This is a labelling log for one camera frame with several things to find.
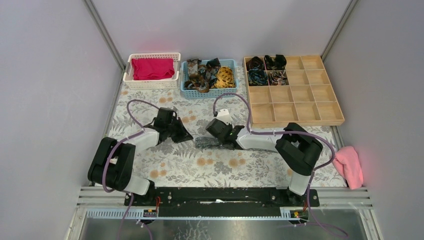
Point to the grey leaf pattern tie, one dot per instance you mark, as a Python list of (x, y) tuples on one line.
[(210, 143)]

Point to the rolled black tie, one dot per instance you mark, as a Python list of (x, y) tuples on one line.
[(278, 62)]

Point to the pink cloth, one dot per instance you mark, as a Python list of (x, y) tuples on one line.
[(347, 164)]

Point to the rolled dark red tie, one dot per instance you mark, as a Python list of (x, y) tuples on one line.
[(255, 63)]

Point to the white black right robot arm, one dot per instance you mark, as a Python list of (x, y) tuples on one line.
[(298, 148)]

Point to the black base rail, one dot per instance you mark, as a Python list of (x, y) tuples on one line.
[(254, 202)]

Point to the white plastic basket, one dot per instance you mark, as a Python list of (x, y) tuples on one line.
[(170, 83)]

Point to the dark navy red tie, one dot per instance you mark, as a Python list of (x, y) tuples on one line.
[(208, 72)]

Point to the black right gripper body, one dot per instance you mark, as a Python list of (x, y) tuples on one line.
[(222, 141)]

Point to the rolled multicolour tie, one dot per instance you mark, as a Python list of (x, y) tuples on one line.
[(278, 78)]

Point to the yellow patterned tie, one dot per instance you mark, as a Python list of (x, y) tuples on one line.
[(224, 78)]

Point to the floral tablecloth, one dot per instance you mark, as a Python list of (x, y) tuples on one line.
[(183, 164)]

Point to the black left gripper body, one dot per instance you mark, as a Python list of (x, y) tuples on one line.
[(177, 129)]

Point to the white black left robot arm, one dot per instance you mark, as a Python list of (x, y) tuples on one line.
[(112, 165)]

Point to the wooden compartment tray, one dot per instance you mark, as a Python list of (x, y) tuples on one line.
[(308, 99)]

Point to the rolled navy blue tie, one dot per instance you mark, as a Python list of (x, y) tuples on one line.
[(257, 77)]

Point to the light blue plastic basket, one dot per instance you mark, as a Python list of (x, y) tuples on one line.
[(213, 93)]

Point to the magenta cloth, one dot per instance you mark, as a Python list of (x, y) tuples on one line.
[(152, 68)]

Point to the orange floral tie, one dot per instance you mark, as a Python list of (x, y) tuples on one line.
[(197, 76)]

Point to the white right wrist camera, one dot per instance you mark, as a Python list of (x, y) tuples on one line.
[(224, 116)]

